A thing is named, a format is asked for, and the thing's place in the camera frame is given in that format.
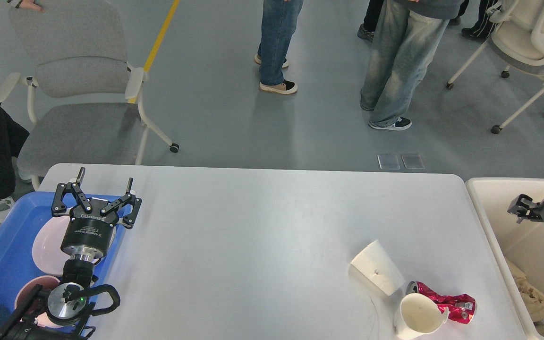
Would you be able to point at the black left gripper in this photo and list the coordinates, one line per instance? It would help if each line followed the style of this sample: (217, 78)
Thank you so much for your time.
(88, 233)

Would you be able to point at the pink plate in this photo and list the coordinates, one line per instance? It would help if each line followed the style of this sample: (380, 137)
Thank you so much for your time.
(46, 251)

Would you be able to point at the brown paper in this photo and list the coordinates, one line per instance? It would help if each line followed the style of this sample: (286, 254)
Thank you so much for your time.
(532, 297)

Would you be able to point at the red item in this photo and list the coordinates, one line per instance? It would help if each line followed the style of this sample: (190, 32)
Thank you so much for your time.
(461, 308)

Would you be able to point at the white paper cup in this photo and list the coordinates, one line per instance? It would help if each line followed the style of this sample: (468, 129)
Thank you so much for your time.
(416, 316)

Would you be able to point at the white paper sheet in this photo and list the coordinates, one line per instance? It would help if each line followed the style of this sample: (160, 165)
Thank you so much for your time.
(376, 265)

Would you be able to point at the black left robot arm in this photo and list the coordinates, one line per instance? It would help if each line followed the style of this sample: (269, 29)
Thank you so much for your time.
(62, 313)

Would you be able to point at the beige plastic bin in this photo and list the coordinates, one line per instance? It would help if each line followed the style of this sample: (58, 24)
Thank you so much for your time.
(520, 242)

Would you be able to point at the blue plastic tray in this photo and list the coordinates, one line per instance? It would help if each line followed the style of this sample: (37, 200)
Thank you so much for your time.
(17, 234)

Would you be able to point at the grey office chair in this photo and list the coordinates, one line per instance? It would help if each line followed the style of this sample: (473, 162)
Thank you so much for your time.
(78, 47)

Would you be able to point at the white office chair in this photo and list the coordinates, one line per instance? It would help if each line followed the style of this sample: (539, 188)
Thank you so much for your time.
(519, 40)

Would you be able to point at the person in black trousers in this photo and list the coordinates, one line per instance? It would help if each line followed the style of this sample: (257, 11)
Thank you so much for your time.
(478, 32)

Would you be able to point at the person in blue jeans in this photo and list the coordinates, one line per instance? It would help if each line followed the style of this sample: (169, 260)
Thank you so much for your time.
(278, 25)

